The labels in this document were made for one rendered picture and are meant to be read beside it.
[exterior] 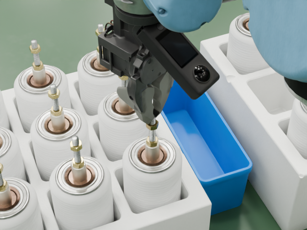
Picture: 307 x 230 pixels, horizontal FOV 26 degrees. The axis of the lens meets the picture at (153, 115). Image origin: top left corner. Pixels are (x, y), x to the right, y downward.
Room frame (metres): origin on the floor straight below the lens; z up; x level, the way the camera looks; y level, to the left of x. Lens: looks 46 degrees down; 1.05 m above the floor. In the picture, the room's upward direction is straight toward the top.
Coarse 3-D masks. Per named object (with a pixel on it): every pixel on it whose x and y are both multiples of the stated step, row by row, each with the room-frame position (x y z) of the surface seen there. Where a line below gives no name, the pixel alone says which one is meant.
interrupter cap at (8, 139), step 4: (0, 128) 0.75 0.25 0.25; (0, 132) 0.74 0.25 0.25; (4, 132) 0.74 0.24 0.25; (0, 136) 0.73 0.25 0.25; (4, 136) 0.73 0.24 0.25; (8, 136) 0.73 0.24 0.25; (0, 140) 0.72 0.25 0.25; (4, 140) 0.72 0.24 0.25; (8, 140) 0.72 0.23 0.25; (0, 144) 0.71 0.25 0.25; (4, 144) 0.71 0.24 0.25; (8, 144) 0.71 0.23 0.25; (0, 148) 0.70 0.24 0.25; (4, 148) 0.70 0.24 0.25; (8, 148) 0.70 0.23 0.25; (0, 152) 0.69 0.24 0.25; (4, 152) 0.69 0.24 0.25; (0, 156) 0.69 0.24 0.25
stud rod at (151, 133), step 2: (154, 118) 0.69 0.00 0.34; (152, 120) 0.69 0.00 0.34; (154, 120) 0.69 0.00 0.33; (150, 122) 0.69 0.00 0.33; (152, 122) 0.69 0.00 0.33; (154, 122) 0.69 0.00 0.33; (150, 124) 0.69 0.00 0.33; (152, 124) 0.69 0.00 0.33; (154, 130) 0.69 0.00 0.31; (150, 132) 0.69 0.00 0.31; (152, 132) 0.69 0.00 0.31; (154, 132) 0.69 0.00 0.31; (150, 134) 0.69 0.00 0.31; (152, 134) 0.69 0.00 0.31; (154, 134) 0.69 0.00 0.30; (150, 136) 0.69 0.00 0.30; (152, 136) 0.69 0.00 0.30; (154, 136) 0.69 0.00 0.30; (150, 138) 0.69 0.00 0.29; (152, 138) 0.69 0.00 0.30; (154, 138) 0.69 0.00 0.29; (150, 140) 0.69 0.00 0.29; (152, 140) 0.69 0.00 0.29; (154, 140) 0.69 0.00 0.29
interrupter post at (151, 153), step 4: (148, 148) 0.68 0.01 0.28; (152, 148) 0.68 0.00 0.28; (156, 148) 0.68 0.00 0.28; (148, 152) 0.68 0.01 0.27; (152, 152) 0.68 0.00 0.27; (156, 152) 0.68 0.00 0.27; (148, 156) 0.68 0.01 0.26; (152, 156) 0.68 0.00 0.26; (156, 156) 0.68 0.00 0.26; (152, 160) 0.68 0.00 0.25
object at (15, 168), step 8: (16, 144) 0.72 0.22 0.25; (8, 152) 0.70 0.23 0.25; (16, 152) 0.70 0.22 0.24; (0, 160) 0.68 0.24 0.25; (8, 160) 0.69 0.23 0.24; (16, 160) 0.70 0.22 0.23; (8, 168) 0.68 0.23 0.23; (16, 168) 0.69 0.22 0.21; (8, 176) 0.68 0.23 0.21; (16, 176) 0.69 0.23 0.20; (24, 176) 0.71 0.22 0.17
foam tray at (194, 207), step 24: (72, 96) 0.90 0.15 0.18; (96, 120) 0.84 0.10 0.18; (24, 144) 0.78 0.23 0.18; (96, 144) 0.78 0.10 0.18; (24, 168) 0.75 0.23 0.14; (120, 168) 0.72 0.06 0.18; (48, 192) 0.68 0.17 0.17; (120, 192) 0.67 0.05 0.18; (192, 192) 0.67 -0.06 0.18; (48, 216) 0.62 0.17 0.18; (120, 216) 0.63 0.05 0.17; (144, 216) 0.62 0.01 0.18; (168, 216) 0.62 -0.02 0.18; (192, 216) 0.64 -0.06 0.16
